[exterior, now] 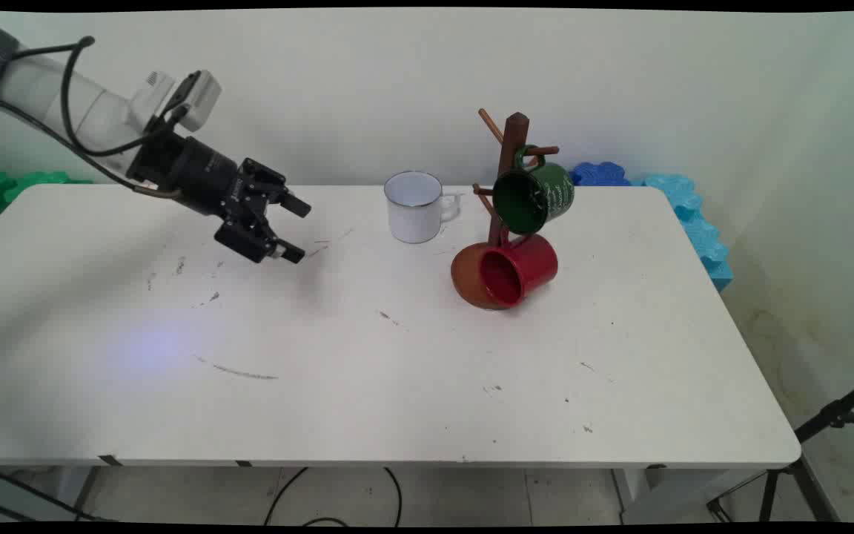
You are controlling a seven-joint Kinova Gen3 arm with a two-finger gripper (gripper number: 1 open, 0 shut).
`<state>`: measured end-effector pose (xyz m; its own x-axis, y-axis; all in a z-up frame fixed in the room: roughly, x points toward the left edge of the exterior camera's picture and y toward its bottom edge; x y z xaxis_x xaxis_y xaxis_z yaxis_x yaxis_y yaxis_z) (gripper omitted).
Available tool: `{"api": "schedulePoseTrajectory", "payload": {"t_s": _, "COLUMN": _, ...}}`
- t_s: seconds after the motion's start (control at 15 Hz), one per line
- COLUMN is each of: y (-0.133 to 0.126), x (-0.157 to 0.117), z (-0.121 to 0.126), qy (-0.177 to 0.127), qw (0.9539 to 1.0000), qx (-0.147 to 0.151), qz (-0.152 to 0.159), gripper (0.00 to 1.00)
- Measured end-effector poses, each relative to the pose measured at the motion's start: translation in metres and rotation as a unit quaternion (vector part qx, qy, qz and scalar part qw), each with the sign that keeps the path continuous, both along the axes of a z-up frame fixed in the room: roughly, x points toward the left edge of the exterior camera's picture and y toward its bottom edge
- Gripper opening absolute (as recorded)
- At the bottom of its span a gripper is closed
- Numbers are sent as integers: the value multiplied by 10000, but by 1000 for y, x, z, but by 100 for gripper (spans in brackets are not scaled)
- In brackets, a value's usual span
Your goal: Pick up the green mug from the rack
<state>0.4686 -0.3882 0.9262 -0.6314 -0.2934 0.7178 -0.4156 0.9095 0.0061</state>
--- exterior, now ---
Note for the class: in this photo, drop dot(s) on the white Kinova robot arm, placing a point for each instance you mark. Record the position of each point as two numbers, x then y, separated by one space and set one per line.
49 89

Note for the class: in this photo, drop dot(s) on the white table leg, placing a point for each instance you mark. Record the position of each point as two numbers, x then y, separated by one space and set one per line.
664 493

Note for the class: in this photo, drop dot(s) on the black tripod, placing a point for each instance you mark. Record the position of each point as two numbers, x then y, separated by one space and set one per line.
831 415

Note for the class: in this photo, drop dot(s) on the light blue foam mat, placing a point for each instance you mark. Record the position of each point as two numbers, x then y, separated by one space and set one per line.
701 233

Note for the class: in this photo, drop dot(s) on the green mug with white script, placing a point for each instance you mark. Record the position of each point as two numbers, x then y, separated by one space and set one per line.
545 196

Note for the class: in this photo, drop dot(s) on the red enamel mug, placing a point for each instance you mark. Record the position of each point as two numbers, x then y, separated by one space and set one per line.
534 263

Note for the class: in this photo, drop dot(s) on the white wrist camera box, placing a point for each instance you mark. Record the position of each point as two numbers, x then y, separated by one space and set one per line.
201 93

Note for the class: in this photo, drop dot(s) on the grey table leg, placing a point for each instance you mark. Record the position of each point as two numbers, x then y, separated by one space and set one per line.
87 486

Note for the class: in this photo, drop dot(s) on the white enamel mug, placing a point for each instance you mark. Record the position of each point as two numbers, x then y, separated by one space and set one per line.
412 219

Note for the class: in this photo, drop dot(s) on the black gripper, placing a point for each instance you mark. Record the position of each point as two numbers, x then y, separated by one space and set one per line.
193 172

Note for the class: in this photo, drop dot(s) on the brown wooden mug tree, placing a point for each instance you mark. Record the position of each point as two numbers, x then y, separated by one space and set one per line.
513 144

